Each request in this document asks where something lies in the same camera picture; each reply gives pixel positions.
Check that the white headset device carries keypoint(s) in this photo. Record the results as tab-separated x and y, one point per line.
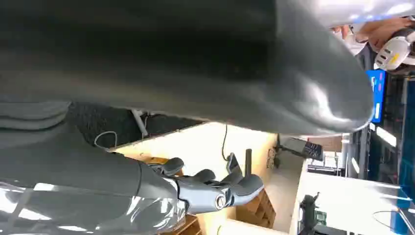
394	50

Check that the black adapter box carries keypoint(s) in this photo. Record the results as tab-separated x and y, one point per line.
233	163

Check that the white table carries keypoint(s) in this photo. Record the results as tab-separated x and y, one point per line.
350	201

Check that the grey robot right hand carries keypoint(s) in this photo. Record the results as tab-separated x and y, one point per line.
194	65

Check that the white metal leg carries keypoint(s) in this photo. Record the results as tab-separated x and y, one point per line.
140	125

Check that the blue display screen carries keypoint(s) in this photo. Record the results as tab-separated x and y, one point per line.
377	97

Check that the grey laptop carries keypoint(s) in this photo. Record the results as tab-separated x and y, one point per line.
313	150

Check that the wooden card box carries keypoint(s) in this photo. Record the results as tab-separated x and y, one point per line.
188	227

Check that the wooden organizer box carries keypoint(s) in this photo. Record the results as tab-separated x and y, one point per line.
259	211

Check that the person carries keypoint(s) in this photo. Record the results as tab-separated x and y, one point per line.
382	32

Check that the black device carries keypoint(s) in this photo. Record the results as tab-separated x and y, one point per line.
308	211

